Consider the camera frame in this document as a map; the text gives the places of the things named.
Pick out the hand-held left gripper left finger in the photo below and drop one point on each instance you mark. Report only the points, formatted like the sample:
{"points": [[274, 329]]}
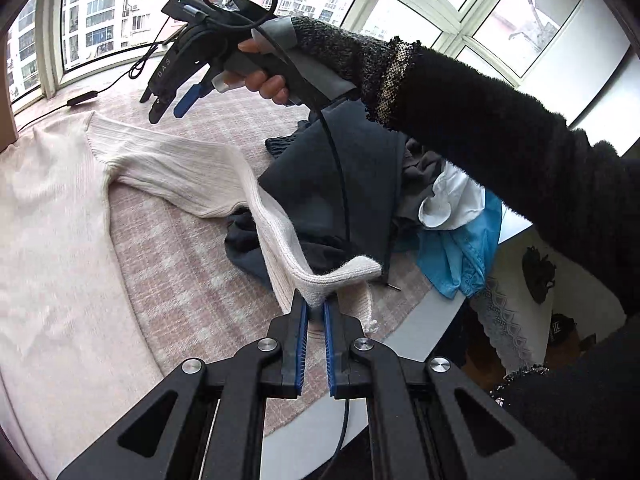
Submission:
{"points": [[302, 345]]}

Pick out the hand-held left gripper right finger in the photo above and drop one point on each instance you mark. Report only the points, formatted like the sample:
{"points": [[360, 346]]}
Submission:
{"points": [[329, 350]]}

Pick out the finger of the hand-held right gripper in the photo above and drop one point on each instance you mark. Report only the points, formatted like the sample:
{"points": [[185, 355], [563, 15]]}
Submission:
{"points": [[187, 101], [157, 109]]}

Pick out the white knit sweater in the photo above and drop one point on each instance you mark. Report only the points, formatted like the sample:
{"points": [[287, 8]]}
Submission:
{"points": [[60, 240]]}

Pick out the person's right forearm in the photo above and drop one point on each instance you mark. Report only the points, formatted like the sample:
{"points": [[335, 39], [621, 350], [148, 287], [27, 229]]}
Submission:
{"points": [[500, 125]]}

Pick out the person's right hand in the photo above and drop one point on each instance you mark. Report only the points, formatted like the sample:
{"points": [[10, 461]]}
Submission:
{"points": [[325, 50]]}

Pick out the black power adapter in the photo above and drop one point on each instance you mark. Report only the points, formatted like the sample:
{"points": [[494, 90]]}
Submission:
{"points": [[82, 98]]}

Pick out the pink plaid blanket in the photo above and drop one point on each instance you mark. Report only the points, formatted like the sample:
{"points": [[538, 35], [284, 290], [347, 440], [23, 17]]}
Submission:
{"points": [[190, 280]]}

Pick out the dark grey garment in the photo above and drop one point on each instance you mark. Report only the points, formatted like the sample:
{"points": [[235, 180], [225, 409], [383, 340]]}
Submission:
{"points": [[310, 180]]}

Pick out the blue garment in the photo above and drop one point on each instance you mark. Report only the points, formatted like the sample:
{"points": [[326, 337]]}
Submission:
{"points": [[455, 255]]}

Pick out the white lace cloth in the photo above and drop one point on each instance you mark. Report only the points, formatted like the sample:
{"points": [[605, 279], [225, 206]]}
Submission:
{"points": [[505, 322]]}

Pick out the white garment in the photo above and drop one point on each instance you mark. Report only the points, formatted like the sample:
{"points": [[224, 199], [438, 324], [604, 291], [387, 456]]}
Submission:
{"points": [[452, 200]]}

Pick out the small black object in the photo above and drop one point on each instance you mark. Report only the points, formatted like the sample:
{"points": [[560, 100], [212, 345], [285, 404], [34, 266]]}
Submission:
{"points": [[561, 330]]}

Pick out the person's black jacket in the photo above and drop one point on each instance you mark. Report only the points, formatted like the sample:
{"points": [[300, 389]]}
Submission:
{"points": [[575, 410]]}

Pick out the white window frame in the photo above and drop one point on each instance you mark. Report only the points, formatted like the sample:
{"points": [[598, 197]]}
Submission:
{"points": [[415, 5]]}

